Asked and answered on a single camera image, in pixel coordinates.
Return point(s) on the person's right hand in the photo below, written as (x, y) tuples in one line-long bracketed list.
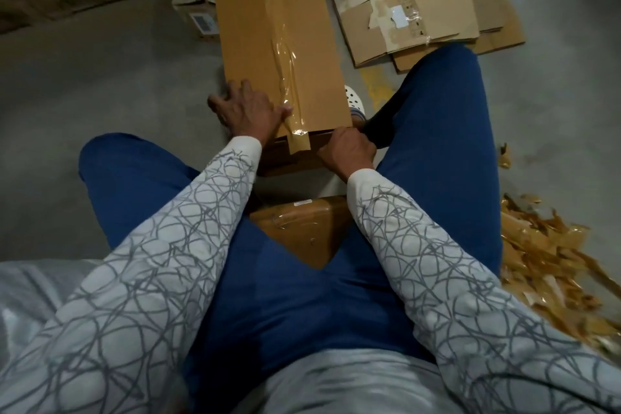
[(347, 150)]

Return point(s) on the person's left hand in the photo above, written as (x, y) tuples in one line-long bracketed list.
[(247, 116)]

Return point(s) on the large black-label cardboard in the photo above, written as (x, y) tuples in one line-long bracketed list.
[(252, 21)]

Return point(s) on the person's right forearm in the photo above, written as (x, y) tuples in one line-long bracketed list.
[(475, 292)]

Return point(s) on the person's left forearm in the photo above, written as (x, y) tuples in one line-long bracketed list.
[(136, 302)]

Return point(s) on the person's right white clog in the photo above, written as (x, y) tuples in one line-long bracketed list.
[(355, 103)]

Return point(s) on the person's blue trousers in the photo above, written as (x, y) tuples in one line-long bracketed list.
[(446, 166)]

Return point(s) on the person's grey shirt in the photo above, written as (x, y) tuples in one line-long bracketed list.
[(349, 385)]

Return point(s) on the crumpled brown tape scraps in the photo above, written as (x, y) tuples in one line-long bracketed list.
[(553, 273)]

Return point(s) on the brown plastic-wrapped stool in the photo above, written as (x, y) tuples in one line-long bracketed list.
[(306, 229)]

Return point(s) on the white woven sack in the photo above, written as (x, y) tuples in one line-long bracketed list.
[(34, 297)]

